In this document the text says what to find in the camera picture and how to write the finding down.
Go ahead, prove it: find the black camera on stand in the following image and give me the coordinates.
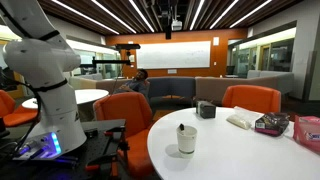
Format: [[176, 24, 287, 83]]
[[79, 43, 142, 69]]

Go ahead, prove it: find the long grey and brown sofa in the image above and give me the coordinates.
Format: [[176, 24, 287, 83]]
[[69, 70, 294, 103]]

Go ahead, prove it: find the small round white table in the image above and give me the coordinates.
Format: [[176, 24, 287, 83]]
[[22, 89, 109, 109]]

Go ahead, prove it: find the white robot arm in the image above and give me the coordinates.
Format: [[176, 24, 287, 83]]
[[0, 0, 86, 160]]

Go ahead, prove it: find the pink snack bag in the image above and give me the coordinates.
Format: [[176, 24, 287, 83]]
[[293, 116, 320, 153]]

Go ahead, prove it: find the wall whiteboard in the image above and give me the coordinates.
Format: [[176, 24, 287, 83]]
[[136, 41, 211, 69]]

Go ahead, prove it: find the seated person in background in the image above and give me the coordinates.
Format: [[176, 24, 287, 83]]
[[114, 69, 148, 95]]

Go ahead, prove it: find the black marker in cup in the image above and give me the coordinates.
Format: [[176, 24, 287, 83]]
[[179, 124, 185, 131]]

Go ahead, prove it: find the dark maroon snack bag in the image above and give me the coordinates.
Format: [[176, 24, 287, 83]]
[[255, 112, 289, 137]]

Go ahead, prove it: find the orange chair behind table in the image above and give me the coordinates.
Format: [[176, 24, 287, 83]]
[[222, 85, 281, 113]]

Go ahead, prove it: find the ceiling projector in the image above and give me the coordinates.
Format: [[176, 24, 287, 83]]
[[171, 20, 182, 31]]

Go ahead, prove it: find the white paper cup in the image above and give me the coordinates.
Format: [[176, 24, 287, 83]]
[[176, 125, 197, 158]]

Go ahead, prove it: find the small black box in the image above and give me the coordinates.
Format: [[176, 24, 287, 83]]
[[196, 101, 216, 119]]

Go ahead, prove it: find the orange chair far left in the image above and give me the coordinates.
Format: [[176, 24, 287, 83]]
[[0, 90, 37, 127]]

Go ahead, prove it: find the orange chair near table left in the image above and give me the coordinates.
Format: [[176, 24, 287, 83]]
[[93, 92, 154, 179]]

